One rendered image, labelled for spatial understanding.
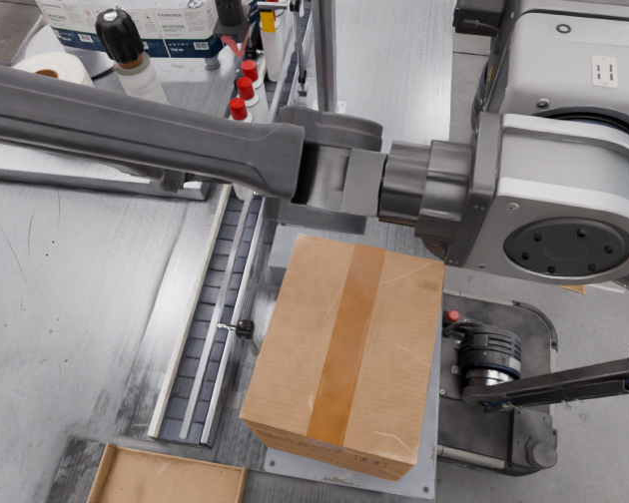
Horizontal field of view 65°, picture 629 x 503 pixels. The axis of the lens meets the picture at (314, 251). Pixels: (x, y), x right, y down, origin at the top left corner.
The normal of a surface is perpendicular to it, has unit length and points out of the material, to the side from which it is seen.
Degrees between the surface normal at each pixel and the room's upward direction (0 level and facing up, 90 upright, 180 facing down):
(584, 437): 0
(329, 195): 33
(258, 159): 48
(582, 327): 0
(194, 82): 0
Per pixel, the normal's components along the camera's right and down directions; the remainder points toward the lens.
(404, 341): -0.06, -0.49
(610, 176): 0.18, -0.44
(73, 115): 0.43, 0.15
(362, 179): -0.18, 0.06
